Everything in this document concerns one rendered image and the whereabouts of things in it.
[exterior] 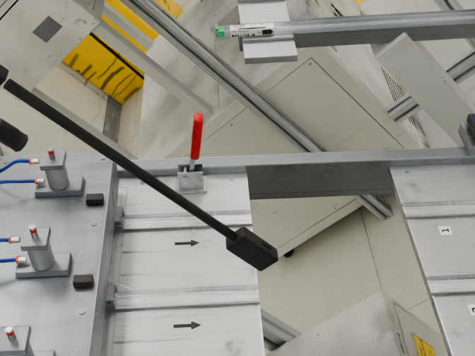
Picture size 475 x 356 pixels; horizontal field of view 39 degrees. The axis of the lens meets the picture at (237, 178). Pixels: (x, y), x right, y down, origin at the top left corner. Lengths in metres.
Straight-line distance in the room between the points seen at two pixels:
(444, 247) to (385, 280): 1.16
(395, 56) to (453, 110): 0.16
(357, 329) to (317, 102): 0.82
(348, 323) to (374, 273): 0.88
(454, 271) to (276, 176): 0.25
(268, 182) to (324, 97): 0.92
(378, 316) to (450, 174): 0.30
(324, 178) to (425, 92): 0.35
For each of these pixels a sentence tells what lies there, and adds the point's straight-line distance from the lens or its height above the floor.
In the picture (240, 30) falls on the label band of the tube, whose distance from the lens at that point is 0.93.
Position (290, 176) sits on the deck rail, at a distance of 0.85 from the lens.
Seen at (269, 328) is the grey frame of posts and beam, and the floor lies 0.66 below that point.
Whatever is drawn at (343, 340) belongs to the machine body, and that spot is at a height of 0.62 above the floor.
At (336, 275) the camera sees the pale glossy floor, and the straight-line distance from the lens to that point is 2.05.
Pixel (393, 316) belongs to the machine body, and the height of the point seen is 0.60.
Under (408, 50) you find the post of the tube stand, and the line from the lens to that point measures 1.10.
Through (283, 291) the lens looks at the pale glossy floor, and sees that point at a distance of 2.18.
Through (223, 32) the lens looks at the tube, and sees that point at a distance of 0.93.
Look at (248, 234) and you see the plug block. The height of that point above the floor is 1.09.
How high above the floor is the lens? 1.42
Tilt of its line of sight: 32 degrees down
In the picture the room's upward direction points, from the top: 53 degrees counter-clockwise
